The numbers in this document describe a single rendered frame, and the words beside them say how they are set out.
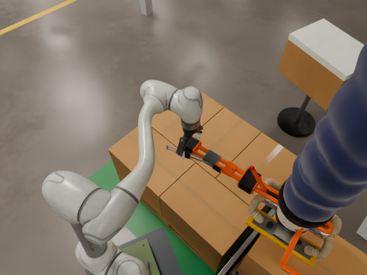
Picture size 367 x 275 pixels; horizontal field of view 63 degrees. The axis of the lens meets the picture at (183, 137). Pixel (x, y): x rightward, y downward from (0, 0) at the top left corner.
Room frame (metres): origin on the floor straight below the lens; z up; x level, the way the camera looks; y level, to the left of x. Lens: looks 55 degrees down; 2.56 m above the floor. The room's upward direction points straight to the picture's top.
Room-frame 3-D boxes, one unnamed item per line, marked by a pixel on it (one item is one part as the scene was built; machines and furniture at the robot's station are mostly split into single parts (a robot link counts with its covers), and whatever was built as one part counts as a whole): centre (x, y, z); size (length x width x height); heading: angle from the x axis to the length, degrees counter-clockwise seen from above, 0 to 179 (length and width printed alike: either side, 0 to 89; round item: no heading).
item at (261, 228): (0.42, -0.46, 1.16); 0.34 x 0.10 x 0.05; 53
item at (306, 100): (1.98, -1.22, 0.31); 0.40 x 0.40 x 0.62
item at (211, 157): (0.78, -0.14, 1.26); 0.07 x 0.07 x 0.04; 53
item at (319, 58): (1.98, -1.22, 0.82); 0.60 x 0.40 x 0.40; 31
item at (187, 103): (0.84, -0.02, 1.61); 0.13 x 0.11 x 0.16; 60
